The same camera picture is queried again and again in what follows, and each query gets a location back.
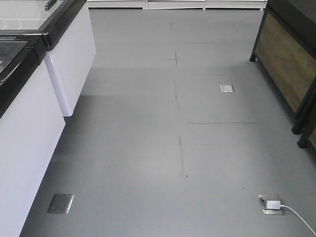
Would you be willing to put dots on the small far floor socket plate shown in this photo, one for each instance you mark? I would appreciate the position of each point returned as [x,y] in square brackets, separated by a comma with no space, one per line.
[227,88]

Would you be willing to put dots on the far white chest freezer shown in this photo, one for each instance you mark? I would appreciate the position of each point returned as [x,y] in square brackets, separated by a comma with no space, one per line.
[65,29]

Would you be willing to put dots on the white chest freezer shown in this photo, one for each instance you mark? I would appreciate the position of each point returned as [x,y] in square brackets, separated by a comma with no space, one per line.
[31,123]
[65,29]

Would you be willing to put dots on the near white chest freezer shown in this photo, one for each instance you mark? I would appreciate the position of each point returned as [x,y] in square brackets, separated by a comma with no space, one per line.
[31,123]

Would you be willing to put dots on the white shelf base row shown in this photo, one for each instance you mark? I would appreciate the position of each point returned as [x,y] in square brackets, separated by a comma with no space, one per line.
[179,4]

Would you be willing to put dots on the open steel floor socket box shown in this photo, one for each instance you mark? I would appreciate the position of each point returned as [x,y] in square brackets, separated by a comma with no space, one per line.
[270,212]

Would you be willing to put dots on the white power adapter plug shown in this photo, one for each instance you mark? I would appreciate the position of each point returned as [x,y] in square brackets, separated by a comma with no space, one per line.
[272,204]

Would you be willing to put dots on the wooden black-framed display stand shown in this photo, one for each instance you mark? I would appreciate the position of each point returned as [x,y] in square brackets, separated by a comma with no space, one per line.
[285,46]

